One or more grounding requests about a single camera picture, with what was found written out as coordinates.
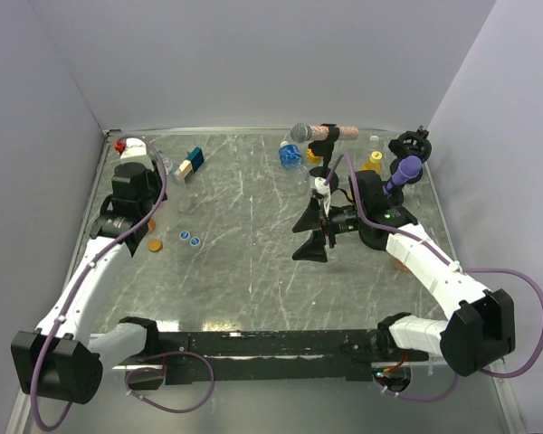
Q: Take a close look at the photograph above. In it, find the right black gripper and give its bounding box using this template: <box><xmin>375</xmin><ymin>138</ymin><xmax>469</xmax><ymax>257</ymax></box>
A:
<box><xmin>292</xmin><ymin>197</ymin><xmax>367</xmax><ymax>263</ymax></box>

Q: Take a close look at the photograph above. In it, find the orange bottle cap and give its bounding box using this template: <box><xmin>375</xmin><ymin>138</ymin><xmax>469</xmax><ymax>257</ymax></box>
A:
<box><xmin>148</xmin><ymin>239</ymin><xmax>163</xmax><ymax>252</ymax></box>

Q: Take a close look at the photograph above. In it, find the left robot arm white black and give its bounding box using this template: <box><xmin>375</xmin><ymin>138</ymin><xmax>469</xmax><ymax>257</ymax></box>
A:
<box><xmin>11</xmin><ymin>159</ymin><xmax>167</xmax><ymax>404</ymax></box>

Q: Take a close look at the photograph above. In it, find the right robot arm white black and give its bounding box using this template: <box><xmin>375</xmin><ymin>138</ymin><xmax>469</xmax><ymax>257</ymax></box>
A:
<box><xmin>292</xmin><ymin>172</ymin><xmax>516</xmax><ymax>377</ymax></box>

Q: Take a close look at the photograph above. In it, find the blue label water bottle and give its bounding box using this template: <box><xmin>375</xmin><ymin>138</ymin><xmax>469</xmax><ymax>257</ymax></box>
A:
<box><xmin>278</xmin><ymin>141</ymin><xmax>310</xmax><ymax>195</ymax></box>

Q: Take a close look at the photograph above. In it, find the orange bottle lying right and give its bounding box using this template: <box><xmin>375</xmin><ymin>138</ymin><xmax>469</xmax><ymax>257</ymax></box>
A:
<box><xmin>391</xmin><ymin>258</ymin><xmax>409</xmax><ymax>272</ymax></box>

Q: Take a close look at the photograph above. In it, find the yellow juice bottle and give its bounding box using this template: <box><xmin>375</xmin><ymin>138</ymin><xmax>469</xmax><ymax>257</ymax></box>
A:
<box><xmin>362</xmin><ymin>151</ymin><xmax>383</xmax><ymax>175</ymax></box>

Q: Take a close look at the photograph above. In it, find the clear bottle back right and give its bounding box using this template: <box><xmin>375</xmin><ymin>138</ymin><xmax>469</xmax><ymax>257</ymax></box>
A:
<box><xmin>369</xmin><ymin>135</ymin><xmax>383</xmax><ymax>161</ymax></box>

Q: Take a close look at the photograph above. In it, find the small yellow toy piece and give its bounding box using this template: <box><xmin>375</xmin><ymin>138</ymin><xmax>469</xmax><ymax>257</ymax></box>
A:
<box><xmin>307</xmin><ymin>148</ymin><xmax>321</xmax><ymax>165</ymax></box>

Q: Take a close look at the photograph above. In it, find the glitter pink microphone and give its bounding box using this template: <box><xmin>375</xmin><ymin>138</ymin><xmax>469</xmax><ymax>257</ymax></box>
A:
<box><xmin>290</xmin><ymin>123</ymin><xmax>359</xmax><ymax>143</ymax></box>

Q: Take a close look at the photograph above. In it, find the purple microphone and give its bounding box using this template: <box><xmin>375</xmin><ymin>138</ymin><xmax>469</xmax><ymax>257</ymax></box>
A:
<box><xmin>383</xmin><ymin>156</ymin><xmax>423</xmax><ymax>197</ymax></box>

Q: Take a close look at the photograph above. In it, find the black empty clip stand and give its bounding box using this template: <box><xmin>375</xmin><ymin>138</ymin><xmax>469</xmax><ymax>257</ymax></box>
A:
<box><xmin>388</xmin><ymin>127</ymin><xmax>432</xmax><ymax>184</ymax></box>

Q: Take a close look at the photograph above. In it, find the toy brick hammer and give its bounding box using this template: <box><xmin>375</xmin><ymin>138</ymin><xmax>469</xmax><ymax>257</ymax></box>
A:
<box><xmin>175</xmin><ymin>146</ymin><xmax>205</xmax><ymax>184</ymax></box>

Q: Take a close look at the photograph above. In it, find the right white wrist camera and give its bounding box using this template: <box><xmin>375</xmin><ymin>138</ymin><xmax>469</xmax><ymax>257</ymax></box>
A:
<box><xmin>309</xmin><ymin>176</ymin><xmax>331</xmax><ymax>218</ymax></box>

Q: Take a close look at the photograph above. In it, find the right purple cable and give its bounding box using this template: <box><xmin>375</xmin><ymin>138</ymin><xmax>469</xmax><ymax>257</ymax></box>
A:
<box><xmin>325</xmin><ymin>151</ymin><xmax>543</xmax><ymax>403</ymax></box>

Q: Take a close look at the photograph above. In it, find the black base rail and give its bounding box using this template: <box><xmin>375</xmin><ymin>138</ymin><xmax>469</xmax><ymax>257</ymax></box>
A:
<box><xmin>112</xmin><ymin>328</ymin><xmax>429</xmax><ymax>385</ymax></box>

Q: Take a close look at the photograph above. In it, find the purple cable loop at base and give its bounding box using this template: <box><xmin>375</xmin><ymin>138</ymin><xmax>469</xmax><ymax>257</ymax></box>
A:
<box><xmin>124</xmin><ymin>351</ymin><xmax>216</xmax><ymax>413</ymax></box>

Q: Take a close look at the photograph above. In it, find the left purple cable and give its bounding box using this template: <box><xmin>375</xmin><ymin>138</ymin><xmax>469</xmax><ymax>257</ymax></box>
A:
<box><xmin>29</xmin><ymin>135</ymin><xmax>168</xmax><ymax>431</ymax></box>

